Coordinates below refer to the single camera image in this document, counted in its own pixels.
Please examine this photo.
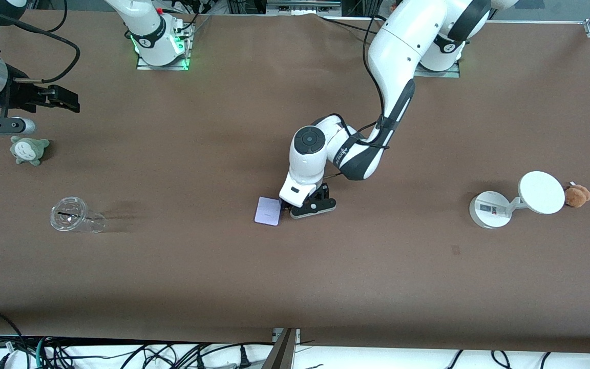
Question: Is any lavender square card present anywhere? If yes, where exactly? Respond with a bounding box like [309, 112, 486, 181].
[254, 197, 281, 227]

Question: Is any grey totoro plush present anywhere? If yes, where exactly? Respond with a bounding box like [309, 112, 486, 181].
[10, 136, 50, 166]

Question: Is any black base cable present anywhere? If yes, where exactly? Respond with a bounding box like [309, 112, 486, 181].
[321, 17, 393, 35]

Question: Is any white round desk lamp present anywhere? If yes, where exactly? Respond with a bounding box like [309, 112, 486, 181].
[469, 171, 566, 229]

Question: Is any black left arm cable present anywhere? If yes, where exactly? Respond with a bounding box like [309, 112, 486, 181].
[321, 15, 393, 180]

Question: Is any brown table cover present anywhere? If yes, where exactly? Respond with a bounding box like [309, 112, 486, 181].
[0, 10, 590, 354]

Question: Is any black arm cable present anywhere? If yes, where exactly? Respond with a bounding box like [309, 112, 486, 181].
[0, 13, 81, 84]
[321, 15, 393, 180]

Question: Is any clear plastic cup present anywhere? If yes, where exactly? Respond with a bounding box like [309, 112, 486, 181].
[50, 196, 107, 234]

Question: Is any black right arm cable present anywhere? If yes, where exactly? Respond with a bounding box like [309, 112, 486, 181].
[0, 13, 81, 84]

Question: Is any dark support beam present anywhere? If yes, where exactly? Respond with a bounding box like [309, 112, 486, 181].
[262, 328, 298, 369]

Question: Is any brown plush keychain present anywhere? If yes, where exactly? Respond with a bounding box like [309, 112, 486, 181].
[561, 181, 590, 208]

